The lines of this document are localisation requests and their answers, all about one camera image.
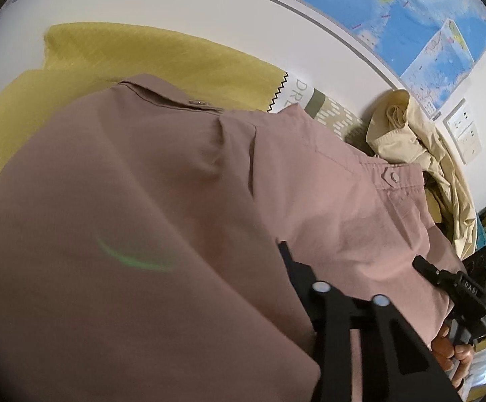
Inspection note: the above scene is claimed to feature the small wall map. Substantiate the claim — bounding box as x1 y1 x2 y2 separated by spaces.
399 18 477 120

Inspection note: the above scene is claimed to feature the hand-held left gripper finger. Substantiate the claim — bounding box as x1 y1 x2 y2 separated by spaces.
276 241 462 402

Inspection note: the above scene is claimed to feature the white wall socket panel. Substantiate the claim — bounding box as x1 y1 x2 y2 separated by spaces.
442 98 482 165

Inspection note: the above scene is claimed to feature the person's right hand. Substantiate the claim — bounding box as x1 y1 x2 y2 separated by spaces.
430 324 476 391

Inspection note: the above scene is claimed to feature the yellow blanket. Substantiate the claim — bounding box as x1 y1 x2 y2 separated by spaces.
0 23 289 210

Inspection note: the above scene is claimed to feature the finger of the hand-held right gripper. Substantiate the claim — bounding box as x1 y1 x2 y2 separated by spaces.
412 255 462 299

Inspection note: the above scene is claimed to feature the pink jacket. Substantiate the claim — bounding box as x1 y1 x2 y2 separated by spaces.
0 73 468 402

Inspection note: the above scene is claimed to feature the cream coat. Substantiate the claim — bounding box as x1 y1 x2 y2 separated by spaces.
365 89 478 261

